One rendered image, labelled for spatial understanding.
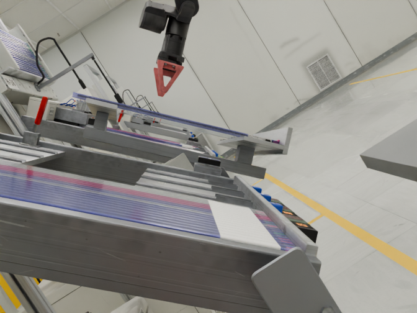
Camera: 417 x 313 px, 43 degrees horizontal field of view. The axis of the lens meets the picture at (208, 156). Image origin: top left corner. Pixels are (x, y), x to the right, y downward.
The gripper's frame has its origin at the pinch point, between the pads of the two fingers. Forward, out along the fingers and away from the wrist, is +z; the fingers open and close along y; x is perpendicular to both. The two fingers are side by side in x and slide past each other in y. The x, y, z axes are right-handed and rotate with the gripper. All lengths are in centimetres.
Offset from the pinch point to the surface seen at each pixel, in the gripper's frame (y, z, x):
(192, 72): -703, -137, 83
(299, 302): 96, 27, 9
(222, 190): 44, 21, 12
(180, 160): 3.9, 16.6, 8.3
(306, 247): 90, 23, 11
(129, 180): 22.0, 23.6, -3.9
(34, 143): 23.0, 20.3, -24.9
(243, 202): 56, 22, 13
